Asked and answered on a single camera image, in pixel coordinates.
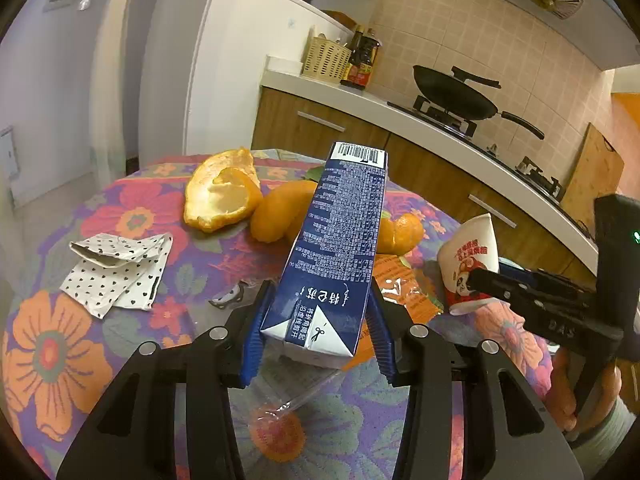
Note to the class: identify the large orange peel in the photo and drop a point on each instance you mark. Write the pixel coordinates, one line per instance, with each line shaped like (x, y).
(210, 202)

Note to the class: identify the wooden cutting board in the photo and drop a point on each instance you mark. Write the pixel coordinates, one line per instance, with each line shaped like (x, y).
(595, 175)

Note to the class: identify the white wall box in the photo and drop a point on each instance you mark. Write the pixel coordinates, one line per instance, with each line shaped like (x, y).
(7, 152)

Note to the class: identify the black gas stove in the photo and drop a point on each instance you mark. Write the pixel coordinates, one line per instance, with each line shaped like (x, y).
(500, 154)

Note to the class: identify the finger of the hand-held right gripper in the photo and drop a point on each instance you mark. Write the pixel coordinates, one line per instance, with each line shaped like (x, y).
(505, 290)
(540, 277)

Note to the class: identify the orange wall cabinet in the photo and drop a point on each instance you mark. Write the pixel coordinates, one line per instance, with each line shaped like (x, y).
(629, 107)

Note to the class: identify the wooden kitchen counter cabinet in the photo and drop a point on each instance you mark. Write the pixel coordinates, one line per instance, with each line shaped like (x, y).
(350, 142)

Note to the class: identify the person's right hand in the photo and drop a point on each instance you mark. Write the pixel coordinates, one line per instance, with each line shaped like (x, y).
(562, 385)

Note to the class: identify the black wok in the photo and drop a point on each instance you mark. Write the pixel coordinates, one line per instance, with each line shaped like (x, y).
(450, 95)

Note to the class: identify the dark blue milk carton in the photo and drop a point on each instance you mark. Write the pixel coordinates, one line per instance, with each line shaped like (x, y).
(335, 240)

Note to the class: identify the orange plastic packet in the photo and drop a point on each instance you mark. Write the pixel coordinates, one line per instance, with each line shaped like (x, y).
(405, 285)

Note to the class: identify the floral tablecloth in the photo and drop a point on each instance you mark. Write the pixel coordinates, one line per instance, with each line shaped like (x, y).
(50, 350)

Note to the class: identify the clear plastic wrapper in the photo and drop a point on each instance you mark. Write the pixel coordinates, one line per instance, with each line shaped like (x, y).
(285, 385)

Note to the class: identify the person's right forearm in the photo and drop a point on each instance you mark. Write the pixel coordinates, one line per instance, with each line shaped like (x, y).
(605, 442)

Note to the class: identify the wicker basket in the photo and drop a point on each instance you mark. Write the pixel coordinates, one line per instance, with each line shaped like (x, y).
(325, 60)

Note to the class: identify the polka dot paper napkin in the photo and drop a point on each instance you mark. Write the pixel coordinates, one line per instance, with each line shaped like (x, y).
(125, 270)

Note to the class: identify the white red paper cup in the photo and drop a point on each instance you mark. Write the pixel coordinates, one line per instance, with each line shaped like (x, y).
(470, 255)

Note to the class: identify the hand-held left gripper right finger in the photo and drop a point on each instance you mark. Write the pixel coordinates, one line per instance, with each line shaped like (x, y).
(382, 346)

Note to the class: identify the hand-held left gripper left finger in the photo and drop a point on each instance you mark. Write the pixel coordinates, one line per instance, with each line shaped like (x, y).
(255, 341)

